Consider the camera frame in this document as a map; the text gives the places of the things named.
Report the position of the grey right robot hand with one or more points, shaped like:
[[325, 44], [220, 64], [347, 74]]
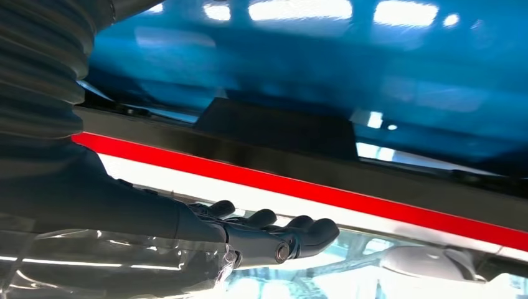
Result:
[[103, 206]]

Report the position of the blue metal shelf rack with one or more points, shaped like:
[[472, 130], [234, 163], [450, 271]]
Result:
[[330, 62]]

